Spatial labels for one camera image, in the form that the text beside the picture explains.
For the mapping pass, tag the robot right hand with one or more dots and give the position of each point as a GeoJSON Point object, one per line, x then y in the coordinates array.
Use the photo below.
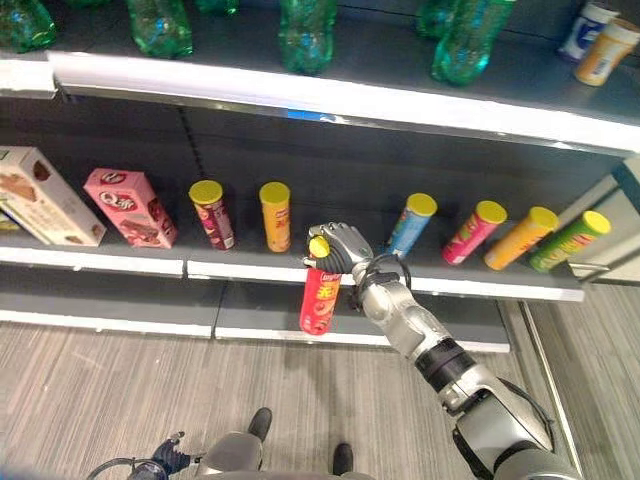
{"type": "Point", "coordinates": [345, 250]}

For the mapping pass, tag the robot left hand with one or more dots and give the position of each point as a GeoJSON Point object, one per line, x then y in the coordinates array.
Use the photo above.
{"type": "Point", "coordinates": [170, 457]}

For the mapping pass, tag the red chips can yellow lid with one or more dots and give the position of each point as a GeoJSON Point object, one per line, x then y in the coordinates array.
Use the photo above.
{"type": "Point", "coordinates": [320, 302]}

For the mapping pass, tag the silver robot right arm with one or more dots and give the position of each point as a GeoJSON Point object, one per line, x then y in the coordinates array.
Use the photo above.
{"type": "Point", "coordinates": [450, 360]}

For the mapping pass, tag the blue chips can yellow lid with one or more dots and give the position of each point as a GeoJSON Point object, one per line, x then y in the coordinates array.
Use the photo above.
{"type": "Point", "coordinates": [411, 225]}

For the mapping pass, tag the orange chips can yellow lid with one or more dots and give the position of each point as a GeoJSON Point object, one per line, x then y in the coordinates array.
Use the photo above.
{"type": "Point", "coordinates": [276, 220]}
{"type": "Point", "coordinates": [520, 240]}

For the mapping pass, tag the silver robot legs and feet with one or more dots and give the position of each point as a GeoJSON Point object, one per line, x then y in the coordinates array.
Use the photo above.
{"type": "Point", "coordinates": [260, 450]}

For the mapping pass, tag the grey store shelf unit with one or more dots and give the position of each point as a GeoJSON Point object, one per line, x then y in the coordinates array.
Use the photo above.
{"type": "Point", "coordinates": [320, 150]}

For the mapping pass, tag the pink chips can yellow lid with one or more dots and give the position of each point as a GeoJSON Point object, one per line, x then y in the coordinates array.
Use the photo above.
{"type": "Point", "coordinates": [472, 235]}

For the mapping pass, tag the dark red chips can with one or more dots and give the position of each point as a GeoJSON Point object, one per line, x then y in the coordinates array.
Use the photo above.
{"type": "Point", "coordinates": [215, 217]}

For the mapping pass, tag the pink wafer box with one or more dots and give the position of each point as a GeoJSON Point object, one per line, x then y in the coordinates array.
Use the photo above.
{"type": "Point", "coordinates": [132, 207]}

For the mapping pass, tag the green plastic bottle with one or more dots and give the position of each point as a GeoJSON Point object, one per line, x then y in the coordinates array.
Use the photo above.
{"type": "Point", "coordinates": [306, 35]}
{"type": "Point", "coordinates": [217, 5]}
{"type": "Point", "coordinates": [22, 22]}
{"type": "Point", "coordinates": [432, 20]}
{"type": "Point", "coordinates": [465, 47]}
{"type": "Point", "coordinates": [160, 27]}

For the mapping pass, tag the green chips can yellow lid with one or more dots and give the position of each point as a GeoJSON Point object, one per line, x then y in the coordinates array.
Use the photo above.
{"type": "Point", "coordinates": [570, 242]}

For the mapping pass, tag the white biscuit box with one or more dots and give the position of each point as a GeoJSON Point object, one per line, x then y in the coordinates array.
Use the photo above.
{"type": "Point", "coordinates": [45, 197]}

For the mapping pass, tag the white blue paper cup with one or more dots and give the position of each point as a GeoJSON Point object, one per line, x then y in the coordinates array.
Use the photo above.
{"type": "Point", "coordinates": [585, 32]}

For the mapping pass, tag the orange paper cup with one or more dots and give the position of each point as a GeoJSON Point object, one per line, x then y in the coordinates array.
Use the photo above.
{"type": "Point", "coordinates": [605, 55]}

